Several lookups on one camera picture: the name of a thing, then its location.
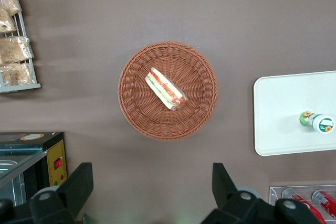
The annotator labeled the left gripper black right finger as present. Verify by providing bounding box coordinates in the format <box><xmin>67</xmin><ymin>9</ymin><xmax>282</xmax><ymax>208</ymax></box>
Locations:
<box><xmin>201</xmin><ymin>163</ymin><xmax>276</xmax><ymax>224</ymax></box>

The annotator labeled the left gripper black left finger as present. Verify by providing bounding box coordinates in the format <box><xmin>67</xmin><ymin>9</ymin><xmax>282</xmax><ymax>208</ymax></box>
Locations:
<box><xmin>29</xmin><ymin>162</ymin><xmax>94</xmax><ymax>224</ymax></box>

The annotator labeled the cream plastic tray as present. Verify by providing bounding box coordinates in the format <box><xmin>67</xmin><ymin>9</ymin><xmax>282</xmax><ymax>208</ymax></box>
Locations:
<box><xmin>253</xmin><ymin>70</ymin><xmax>336</xmax><ymax>156</ymax></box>

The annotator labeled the black food warmer appliance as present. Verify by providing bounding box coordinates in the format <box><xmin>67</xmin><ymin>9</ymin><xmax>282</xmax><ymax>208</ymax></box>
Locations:
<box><xmin>0</xmin><ymin>131</ymin><xmax>68</xmax><ymax>208</ymax></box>

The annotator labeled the clear acrylic bottle rack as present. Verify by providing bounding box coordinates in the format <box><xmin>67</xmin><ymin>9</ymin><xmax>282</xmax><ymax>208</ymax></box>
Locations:
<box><xmin>268</xmin><ymin>185</ymin><xmax>336</xmax><ymax>224</ymax></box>

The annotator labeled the round brown wicker basket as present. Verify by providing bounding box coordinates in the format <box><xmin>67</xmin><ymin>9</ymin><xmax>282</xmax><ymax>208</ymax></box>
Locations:
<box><xmin>117</xmin><ymin>40</ymin><xmax>219</xmax><ymax>142</ymax></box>

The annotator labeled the wrapped triangle sandwich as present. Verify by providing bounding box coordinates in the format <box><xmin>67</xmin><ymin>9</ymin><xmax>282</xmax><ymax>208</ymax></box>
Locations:
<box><xmin>145</xmin><ymin>67</ymin><xmax>189</xmax><ymax>112</ymax></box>

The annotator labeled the bagged bread snack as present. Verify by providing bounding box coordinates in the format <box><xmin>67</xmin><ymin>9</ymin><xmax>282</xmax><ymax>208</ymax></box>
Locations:
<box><xmin>0</xmin><ymin>7</ymin><xmax>18</xmax><ymax>34</ymax></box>
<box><xmin>0</xmin><ymin>0</ymin><xmax>23</xmax><ymax>17</ymax></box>
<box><xmin>0</xmin><ymin>36</ymin><xmax>35</xmax><ymax>65</ymax></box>
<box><xmin>0</xmin><ymin>62</ymin><xmax>35</xmax><ymax>87</ymax></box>

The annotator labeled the grey wire rack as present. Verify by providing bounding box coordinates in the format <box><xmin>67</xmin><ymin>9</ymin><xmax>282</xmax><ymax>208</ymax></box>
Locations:
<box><xmin>0</xmin><ymin>0</ymin><xmax>42</xmax><ymax>94</ymax></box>

